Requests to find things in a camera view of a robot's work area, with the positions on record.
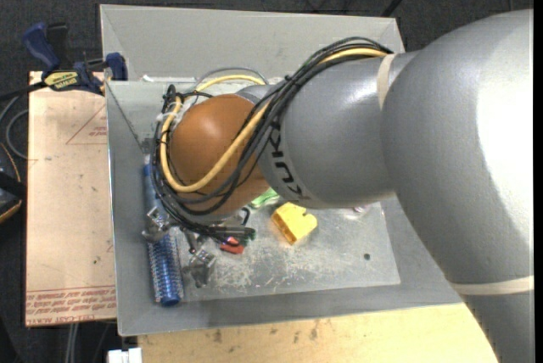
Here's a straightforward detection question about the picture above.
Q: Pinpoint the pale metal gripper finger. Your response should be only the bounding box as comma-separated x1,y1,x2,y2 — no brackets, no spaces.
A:
141,205,171,244
181,249,218,289

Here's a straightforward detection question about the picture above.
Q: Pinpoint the blue round hair brush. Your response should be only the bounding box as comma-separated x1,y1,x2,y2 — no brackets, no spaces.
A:
143,163,187,308

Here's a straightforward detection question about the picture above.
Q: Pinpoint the small red block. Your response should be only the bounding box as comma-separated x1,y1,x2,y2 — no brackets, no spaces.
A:
219,237,246,256

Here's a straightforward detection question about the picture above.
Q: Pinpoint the light green cloth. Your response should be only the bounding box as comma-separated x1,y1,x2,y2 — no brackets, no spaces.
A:
249,187,282,210

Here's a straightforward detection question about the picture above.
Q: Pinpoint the brown cardboard board, red print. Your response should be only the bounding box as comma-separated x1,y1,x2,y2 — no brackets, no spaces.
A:
25,70,118,328

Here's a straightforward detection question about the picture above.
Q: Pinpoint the yellow plastic block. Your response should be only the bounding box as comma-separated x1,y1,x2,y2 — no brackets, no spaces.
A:
270,201,320,246

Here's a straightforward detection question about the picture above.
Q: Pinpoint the grey metal bin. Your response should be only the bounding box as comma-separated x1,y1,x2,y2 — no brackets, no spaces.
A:
99,3,464,338

